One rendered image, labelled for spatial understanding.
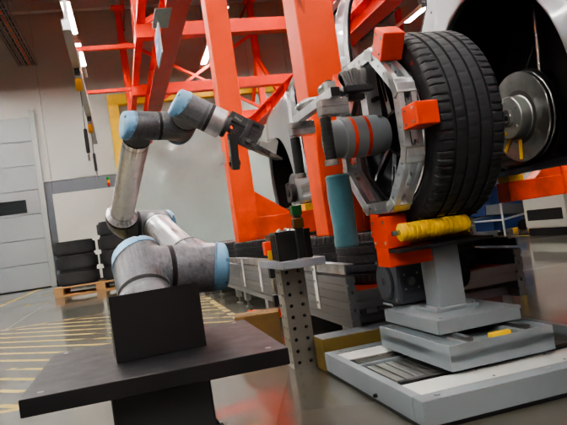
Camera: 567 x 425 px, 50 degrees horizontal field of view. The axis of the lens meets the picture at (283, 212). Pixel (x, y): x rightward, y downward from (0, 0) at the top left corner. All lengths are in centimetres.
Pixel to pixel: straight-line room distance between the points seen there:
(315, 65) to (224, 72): 200
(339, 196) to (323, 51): 68
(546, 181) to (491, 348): 355
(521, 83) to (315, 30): 83
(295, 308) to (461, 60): 118
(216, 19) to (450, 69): 285
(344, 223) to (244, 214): 223
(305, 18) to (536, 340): 148
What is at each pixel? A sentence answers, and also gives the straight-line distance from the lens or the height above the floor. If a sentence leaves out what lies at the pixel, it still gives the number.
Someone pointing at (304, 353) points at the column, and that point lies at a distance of 257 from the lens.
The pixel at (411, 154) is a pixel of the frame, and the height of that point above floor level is 74.
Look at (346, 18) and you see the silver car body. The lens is 366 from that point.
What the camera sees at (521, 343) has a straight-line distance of 201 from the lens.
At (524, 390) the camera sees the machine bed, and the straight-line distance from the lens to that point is 185.
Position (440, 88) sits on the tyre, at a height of 92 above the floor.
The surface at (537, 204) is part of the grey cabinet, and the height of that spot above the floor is 40.
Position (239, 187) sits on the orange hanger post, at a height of 90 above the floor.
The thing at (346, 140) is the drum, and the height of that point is 83.
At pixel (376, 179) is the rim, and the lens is 232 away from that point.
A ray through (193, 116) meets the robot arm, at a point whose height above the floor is 95.
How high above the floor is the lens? 58
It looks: 1 degrees up
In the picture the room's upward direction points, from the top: 8 degrees counter-clockwise
